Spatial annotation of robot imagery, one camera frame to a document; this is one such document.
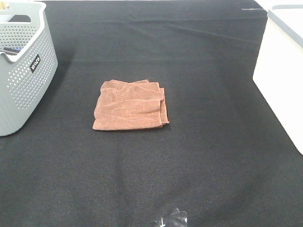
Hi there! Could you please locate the clear tape piece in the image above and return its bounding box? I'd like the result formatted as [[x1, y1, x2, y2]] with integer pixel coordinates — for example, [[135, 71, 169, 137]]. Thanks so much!
[[151, 209, 187, 227]]

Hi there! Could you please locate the brown towel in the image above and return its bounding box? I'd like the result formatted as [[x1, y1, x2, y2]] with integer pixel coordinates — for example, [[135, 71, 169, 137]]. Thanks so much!
[[92, 80, 169, 131]]

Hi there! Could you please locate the black label on basket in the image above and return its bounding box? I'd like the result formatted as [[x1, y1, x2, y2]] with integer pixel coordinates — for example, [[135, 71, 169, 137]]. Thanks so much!
[[29, 54, 41, 73]]

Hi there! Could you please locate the black table cloth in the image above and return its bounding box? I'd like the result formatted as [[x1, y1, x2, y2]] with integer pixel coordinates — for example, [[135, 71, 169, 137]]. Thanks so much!
[[0, 0, 303, 227]]

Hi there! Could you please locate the white storage box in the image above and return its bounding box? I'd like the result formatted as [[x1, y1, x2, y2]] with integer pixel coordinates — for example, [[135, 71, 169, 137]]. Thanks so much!
[[252, 2, 303, 153]]

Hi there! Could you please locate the grey perforated plastic basket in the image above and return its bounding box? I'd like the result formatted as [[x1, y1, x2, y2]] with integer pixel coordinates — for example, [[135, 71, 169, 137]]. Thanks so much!
[[0, 0, 58, 136]]

